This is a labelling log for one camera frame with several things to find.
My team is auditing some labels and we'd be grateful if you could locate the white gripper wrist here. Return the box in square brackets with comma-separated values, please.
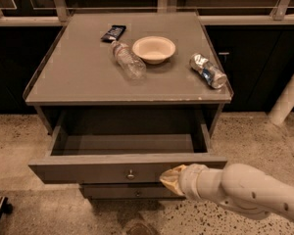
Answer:
[160, 164, 225, 203]

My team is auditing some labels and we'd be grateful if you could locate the clear plastic water bottle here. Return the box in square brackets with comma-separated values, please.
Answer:
[111, 41, 146, 80]

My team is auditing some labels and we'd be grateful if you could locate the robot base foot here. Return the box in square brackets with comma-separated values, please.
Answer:
[126, 222, 154, 235]

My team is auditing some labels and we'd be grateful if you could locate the crushed silver blue can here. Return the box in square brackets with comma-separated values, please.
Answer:
[189, 53, 227, 89]

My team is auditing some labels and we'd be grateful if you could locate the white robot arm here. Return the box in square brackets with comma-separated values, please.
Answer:
[160, 164, 294, 222]

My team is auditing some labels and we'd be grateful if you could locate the grey drawer cabinet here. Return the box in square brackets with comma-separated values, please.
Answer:
[23, 11, 234, 201]

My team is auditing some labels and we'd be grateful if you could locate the white paper bowl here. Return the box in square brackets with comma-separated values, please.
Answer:
[132, 36, 176, 65]

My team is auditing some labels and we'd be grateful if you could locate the grey bottom drawer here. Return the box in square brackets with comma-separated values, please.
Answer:
[80, 183, 181, 200]

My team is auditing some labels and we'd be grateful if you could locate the grey drawer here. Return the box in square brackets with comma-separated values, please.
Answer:
[80, 183, 181, 200]
[28, 126, 226, 184]

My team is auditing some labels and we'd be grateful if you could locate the dark blue snack packet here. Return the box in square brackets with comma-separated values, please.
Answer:
[101, 24, 126, 42]

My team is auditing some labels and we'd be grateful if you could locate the white diagonal post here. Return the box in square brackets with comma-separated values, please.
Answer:
[269, 74, 294, 125]

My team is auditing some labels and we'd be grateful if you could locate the grey top drawer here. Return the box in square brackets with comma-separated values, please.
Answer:
[28, 126, 226, 184]

